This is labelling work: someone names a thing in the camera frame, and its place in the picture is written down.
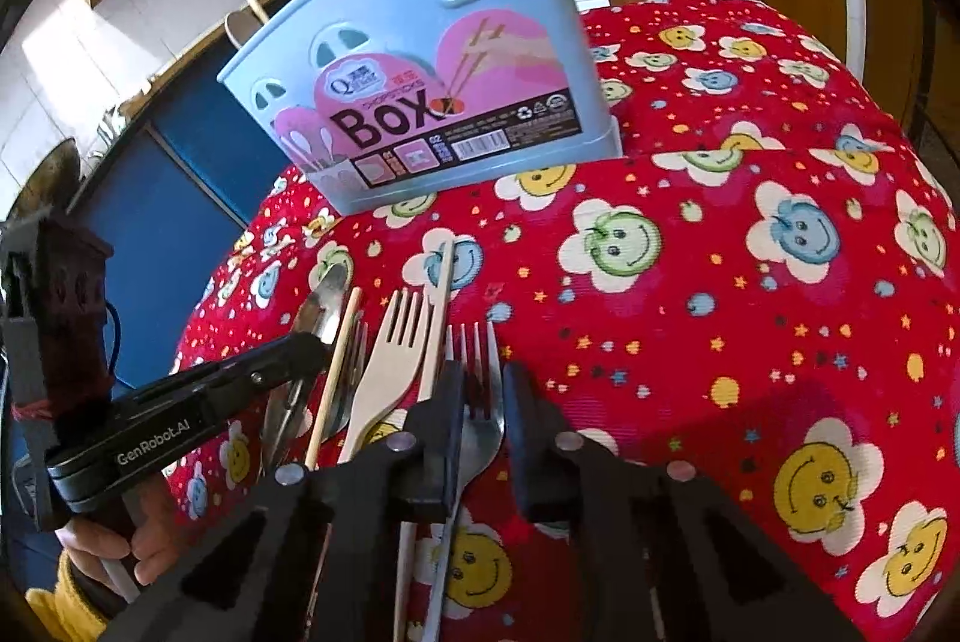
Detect metal fork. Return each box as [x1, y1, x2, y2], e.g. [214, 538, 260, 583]
[326, 312, 370, 440]
[429, 321, 505, 642]

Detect person's left forearm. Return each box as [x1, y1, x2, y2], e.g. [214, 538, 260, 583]
[22, 552, 110, 642]

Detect pale beige chopstick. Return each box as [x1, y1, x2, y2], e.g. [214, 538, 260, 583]
[396, 241, 456, 642]

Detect red smiley-print tablecloth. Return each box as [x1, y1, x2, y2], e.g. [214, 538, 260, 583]
[169, 0, 960, 642]

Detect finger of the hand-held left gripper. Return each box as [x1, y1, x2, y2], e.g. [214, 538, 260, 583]
[208, 332, 335, 421]

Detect blue kitchen cabinet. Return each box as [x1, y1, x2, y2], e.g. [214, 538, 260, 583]
[67, 38, 301, 373]

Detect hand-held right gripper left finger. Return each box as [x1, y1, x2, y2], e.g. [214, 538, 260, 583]
[96, 361, 467, 642]

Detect beige plastic fork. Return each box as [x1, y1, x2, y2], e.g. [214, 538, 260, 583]
[337, 287, 434, 465]

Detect metal bowl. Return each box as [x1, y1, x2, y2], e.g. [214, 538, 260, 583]
[15, 136, 81, 215]

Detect light blue utensil box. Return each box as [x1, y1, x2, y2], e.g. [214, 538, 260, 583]
[216, 0, 625, 217]

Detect wooden chopstick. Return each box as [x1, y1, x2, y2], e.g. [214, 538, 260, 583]
[304, 287, 365, 472]

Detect person's left hand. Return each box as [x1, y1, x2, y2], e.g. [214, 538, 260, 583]
[58, 483, 185, 589]

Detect metal tongs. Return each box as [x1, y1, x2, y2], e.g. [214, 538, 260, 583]
[261, 265, 353, 463]

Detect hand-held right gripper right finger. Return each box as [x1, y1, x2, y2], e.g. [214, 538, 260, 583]
[501, 361, 865, 642]

